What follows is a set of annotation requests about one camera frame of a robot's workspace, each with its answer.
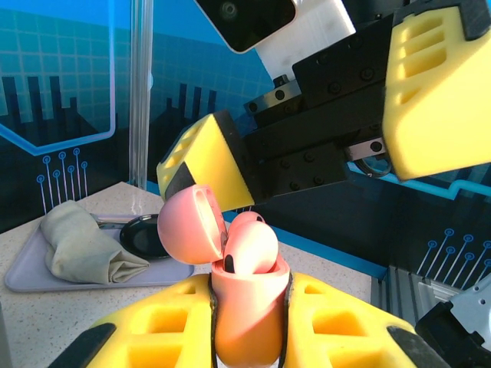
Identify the black round plate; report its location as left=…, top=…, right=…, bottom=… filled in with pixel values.
left=118, top=213, right=173, bottom=261

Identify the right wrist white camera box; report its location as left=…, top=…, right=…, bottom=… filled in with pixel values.
left=193, top=0, right=358, bottom=80

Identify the beige folded cloth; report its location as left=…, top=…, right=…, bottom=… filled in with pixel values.
left=40, top=199, right=151, bottom=285

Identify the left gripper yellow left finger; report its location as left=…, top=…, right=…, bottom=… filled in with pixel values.
left=49, top=274, right=216, bottom=368

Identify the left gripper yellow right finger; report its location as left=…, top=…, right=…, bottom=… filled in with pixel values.
left=285, top=271, right=452, bottom=368

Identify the aluminium frame post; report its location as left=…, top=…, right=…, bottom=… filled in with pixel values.
left=128, top=0, right=155, bottom=192

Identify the pink wireless earbud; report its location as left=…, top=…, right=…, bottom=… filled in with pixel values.
left=228, top=212, right=266, bottom=235
left=222, top=221, right=279, bottom=275

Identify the lilac plastic tray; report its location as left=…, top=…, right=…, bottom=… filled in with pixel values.
left=4, top=212, right=196, bottom=293

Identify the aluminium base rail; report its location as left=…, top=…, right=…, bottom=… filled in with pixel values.
left=370, top=265, right=467, bottom=327

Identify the pink earbuds charging case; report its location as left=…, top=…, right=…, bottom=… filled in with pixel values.
left=157, top=184, right=292, bottom=368

